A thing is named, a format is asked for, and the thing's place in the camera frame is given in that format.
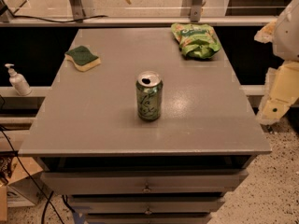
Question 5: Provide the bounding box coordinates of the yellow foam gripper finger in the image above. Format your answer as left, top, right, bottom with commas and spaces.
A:
256, 61, 299, 125

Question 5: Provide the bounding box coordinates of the green rice chip bag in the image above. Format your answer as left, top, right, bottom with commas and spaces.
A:
171, 23, 221, 60

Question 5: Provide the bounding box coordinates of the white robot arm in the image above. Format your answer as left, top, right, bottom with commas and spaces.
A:
254, 0, 299, 125

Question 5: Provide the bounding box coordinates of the green and yellow sponge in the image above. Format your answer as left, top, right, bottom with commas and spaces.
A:
64, 46, 101, 72

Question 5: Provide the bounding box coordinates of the green soda can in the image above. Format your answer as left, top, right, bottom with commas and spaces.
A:
135, 71, 164, 121

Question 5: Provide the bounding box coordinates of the top grey drawer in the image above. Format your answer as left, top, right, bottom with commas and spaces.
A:
41, 169, 249, 195

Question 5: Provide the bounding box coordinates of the grey drawer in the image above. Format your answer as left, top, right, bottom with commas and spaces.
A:
86, 214, 211, 224
41, 169, 249, 195
69, 195, 224, 215

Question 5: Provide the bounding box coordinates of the grey drawer cabinet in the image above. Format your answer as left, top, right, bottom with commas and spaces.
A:
18, 27, 273, 224

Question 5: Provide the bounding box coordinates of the bottom grey drawer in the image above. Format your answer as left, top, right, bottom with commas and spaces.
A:
86, 214, 211, 224

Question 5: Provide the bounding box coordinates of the middle grey drawer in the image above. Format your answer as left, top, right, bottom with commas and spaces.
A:
69, 195, 224, 215

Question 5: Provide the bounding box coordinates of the white pump bottle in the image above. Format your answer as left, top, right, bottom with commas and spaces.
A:
5, 63, 31, 96

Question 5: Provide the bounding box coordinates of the cardboard box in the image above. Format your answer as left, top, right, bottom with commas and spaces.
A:
0, 157, 44, 221

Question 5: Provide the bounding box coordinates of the right metal bracket post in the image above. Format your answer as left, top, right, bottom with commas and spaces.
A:
190, 0, 203, 22

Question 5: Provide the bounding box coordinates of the metal bracket post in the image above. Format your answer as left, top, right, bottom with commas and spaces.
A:
69, 0, 85, 20
190, 0, 203, 22

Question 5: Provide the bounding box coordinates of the left metal bracket post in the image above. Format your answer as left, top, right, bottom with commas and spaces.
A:
69, 0, 85, 20

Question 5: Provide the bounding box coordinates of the black cable on ledge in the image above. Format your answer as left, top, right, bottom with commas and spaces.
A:
12, 14, 108, 24

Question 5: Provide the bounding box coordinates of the black floor cable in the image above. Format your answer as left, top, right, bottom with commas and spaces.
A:
0, 124, 66, 224

